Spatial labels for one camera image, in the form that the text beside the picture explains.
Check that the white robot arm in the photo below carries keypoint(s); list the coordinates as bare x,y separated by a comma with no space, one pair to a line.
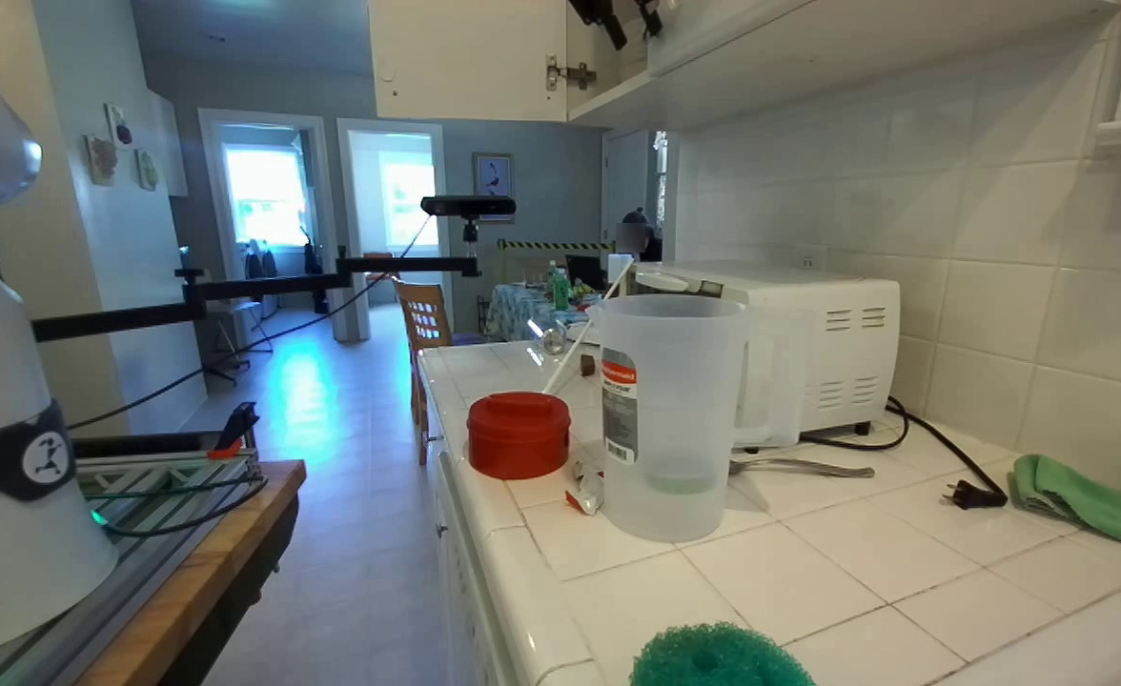
2,535

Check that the metal cabinet hinge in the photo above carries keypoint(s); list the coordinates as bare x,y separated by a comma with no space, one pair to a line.
572,72

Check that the cream cabinet door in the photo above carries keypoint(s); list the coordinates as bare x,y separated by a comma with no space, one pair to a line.
465,57

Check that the white base cabinet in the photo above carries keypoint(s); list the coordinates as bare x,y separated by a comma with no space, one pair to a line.
456,610

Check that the person with dark hair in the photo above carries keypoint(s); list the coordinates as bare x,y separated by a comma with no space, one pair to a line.
643,233

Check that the green bottle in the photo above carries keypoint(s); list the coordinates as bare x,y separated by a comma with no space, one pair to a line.
558,286

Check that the table with patterned cloth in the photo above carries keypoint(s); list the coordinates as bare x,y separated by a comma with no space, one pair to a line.
522,309

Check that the white straw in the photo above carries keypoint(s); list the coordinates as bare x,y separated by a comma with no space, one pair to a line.
572,347

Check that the wooden chair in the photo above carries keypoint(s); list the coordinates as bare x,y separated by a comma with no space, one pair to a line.
425,316

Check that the white microwave oven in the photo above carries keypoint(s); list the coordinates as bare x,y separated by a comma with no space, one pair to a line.
838,343

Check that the translucent white plastic pitcher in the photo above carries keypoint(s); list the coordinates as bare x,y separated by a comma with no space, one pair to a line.
676,419

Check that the red plastic bowl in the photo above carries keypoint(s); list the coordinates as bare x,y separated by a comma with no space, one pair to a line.
518,441

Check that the small labelled bottle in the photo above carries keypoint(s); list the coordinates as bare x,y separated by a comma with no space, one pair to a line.
582,490

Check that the metal kitchen utensil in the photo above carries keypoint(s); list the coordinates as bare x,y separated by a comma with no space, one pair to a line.
812,468

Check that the black clamp with red tip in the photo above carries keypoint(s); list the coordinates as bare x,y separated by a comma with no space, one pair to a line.
236,428

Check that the green smiley face sponge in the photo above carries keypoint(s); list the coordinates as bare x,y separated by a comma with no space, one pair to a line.
714,657

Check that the green patterned mat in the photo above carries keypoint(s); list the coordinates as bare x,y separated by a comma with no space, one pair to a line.
142,479

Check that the green microfibre cloth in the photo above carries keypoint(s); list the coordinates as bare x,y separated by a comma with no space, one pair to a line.
1095,510

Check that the wooden table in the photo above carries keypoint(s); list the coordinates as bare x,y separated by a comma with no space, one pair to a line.
203,583

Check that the framed wall picture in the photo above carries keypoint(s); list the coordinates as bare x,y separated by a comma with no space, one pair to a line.
492,174

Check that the white wall cabinet with shelf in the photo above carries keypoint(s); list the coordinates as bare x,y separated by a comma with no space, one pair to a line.
838,57

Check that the black stereo camera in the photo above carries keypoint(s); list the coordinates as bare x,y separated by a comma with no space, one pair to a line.
465,205

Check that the small wall decoration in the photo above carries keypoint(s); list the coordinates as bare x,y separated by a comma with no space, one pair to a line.
99,156
120,128
146,170

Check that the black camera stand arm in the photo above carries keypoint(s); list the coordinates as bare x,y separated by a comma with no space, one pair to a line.
114,316

